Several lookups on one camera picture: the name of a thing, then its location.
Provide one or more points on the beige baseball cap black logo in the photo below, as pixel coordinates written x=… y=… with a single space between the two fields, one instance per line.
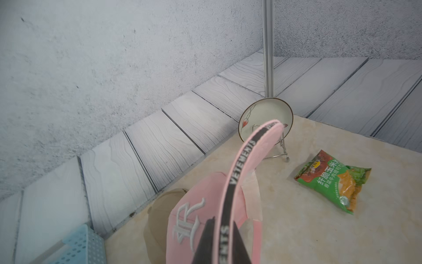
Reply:
x=155 y=230

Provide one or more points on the green red snack bag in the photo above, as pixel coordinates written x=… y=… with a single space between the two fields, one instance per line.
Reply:
x=337 y=182

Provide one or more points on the right aluminium corner post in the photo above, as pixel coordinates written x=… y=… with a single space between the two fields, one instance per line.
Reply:
x=268 y=47

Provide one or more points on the chrome wire plate rack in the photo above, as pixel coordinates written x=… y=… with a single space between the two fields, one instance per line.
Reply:
x=268 y=141

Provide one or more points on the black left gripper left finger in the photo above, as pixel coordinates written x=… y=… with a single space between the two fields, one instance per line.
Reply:
x=203 y=254

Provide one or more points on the light blue plastic basket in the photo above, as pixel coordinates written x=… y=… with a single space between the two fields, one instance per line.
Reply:
x=82 y=246

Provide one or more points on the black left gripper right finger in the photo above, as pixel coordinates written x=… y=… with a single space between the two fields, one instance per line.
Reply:
x=239 y=252

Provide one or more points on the white ceramic plate red flowers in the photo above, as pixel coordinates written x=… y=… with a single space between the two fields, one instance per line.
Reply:
x=261 y=112

